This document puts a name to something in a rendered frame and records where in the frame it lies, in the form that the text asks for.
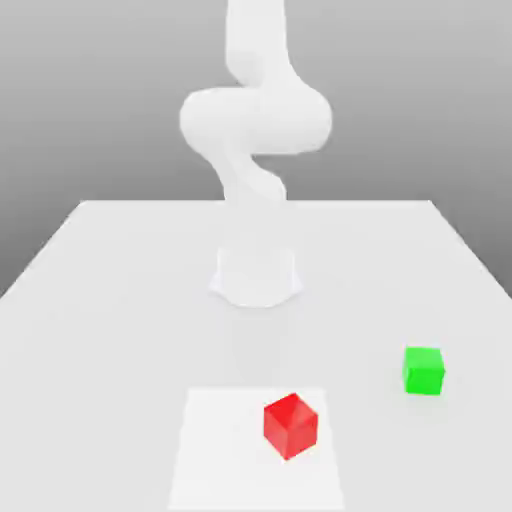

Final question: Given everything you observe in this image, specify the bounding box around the small red cube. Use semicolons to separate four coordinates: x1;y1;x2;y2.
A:
262;392;320;462

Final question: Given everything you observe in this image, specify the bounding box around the small green cube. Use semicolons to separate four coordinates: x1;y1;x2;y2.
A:
401;346;446;396

